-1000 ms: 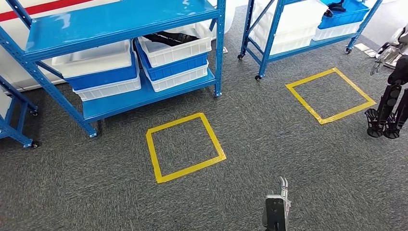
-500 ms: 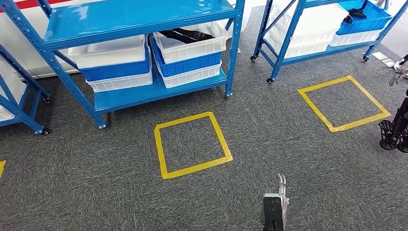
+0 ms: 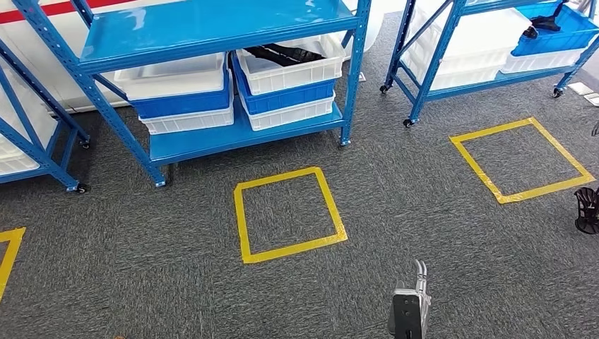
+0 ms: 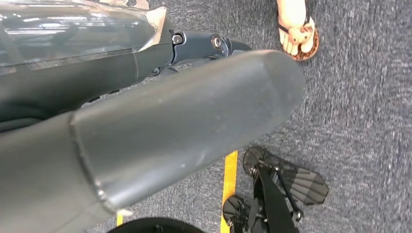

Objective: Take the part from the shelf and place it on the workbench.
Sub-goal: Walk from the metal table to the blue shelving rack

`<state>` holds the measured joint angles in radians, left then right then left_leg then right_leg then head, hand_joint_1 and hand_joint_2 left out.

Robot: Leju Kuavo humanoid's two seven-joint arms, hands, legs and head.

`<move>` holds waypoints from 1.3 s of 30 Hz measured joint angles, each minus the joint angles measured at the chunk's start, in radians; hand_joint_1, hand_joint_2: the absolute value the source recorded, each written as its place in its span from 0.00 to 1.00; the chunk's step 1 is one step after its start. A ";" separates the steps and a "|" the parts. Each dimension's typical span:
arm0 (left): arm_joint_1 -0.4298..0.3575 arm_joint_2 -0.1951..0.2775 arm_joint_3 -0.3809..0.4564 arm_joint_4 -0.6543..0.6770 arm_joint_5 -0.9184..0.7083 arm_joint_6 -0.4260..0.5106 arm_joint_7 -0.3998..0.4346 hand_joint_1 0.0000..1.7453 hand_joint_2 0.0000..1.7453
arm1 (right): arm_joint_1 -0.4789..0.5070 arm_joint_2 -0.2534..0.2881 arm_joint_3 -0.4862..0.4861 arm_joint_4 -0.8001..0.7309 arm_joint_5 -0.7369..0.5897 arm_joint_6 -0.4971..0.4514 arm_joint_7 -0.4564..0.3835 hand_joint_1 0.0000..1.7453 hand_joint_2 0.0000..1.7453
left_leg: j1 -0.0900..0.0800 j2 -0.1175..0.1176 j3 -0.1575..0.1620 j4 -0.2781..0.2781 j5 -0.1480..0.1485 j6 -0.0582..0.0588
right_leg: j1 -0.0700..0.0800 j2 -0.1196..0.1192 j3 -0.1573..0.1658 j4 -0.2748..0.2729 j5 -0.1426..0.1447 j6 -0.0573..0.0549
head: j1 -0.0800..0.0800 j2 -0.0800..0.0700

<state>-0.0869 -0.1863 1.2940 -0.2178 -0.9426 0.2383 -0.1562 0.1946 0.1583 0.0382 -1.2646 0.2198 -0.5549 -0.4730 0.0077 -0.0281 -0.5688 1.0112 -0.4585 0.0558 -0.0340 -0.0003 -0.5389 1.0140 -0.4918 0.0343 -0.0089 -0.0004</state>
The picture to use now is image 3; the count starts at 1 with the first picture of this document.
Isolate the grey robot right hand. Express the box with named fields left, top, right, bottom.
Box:
left=396, top=259, right=433, bottom=336

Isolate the blue metal shelf rack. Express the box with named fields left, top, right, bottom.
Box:
left=11, top=0, right=374, bottom=189
left=379, top=0, right=599, bottom=129
left=0, top=40, right=93, bottom=194

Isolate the black plastic part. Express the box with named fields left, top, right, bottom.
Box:
left=522, top=1, right=568, bottom=40
left=244, top=43, right=328, bottom=68

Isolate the yellow floor tape square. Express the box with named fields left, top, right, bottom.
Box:
left=449, top=117, right=597, bottom=206

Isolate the black ribbed plastic object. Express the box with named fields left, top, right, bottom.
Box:
left=574, top=186, right=599, bottom=237

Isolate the white plastic crate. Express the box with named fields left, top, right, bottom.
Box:
left=138, top=95, right=235, bottom=136
left=500, top=47, right=587, bottom=76
left=0, top=70, right=60, bottom=157
left=113, top=52, right=230, bottom=102
left=0, top=149, right=42, bottom=177
left=401, top=4, right=534, bottom=92
left=235, top=33, right=348, bottom=96
left=240, top=93, right=336, bottom=132

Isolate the blue plastic crate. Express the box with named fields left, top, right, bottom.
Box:
left=230, top=52, right=338, bottom=117
left=130, top=70, right=233, bottom=120
left=510, top=1, right=599, bottom=58

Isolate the white car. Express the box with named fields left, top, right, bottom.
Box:
left=0, top=0, right=386, bottom=114

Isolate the red barrier belt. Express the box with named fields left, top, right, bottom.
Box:
left=0, top=0, right=138, bottom=25

